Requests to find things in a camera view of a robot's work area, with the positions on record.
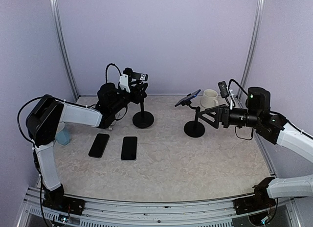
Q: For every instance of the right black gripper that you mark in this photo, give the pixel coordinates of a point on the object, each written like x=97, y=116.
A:
x=223, y=110

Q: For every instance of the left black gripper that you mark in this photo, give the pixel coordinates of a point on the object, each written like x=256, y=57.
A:
x=137, y=96

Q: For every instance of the tall black phone stand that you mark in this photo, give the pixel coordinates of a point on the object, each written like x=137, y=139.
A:
x=142, y=119

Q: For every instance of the white folding phone stand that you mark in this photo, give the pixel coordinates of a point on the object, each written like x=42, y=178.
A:
x=112, y=125

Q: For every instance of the grey phone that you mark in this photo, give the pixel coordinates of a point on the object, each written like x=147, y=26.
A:
x=129, y=148

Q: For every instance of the black smartphone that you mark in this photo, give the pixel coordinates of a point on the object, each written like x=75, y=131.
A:
x=98, y=147

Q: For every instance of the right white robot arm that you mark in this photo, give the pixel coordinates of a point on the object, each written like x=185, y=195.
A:
x=273, y=127

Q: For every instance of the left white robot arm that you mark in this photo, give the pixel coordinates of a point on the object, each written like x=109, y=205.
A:
x=44, y=119

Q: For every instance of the short black phone stand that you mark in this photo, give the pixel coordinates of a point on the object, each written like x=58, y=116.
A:
x=194, y=128

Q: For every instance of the blue phone on short stand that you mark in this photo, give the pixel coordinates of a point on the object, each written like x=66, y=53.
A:
x=187, y=99

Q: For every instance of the cream ceramic mug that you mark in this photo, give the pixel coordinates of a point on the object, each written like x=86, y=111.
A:
x=209, y=99

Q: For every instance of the blue and white cup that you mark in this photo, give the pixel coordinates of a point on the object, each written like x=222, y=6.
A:
x=62, y=135

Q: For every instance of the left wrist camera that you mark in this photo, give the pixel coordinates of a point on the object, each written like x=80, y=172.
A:
x=124, y=80

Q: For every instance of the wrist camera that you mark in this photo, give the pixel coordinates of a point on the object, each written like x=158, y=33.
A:
x=124, y=80
x=226, y=93

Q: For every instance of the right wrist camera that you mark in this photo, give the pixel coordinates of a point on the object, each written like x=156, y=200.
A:
x=226, y=93

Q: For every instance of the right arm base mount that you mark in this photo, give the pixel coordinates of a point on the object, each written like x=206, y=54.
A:
x=253, y=203

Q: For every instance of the right aluminium corner post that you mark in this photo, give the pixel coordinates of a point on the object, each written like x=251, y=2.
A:
x=253, y=42

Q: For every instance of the aluminium corner post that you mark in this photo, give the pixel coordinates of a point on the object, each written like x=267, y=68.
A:
x=63, y=49
x=253, y=42

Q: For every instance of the aluminium front rail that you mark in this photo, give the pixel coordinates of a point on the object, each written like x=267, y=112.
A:
x=109, y=213

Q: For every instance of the left aluminium corner post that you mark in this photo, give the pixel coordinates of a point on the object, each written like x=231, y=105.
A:
x=63, y=49

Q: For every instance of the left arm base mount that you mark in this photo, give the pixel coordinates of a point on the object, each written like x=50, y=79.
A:
x=68, y=205

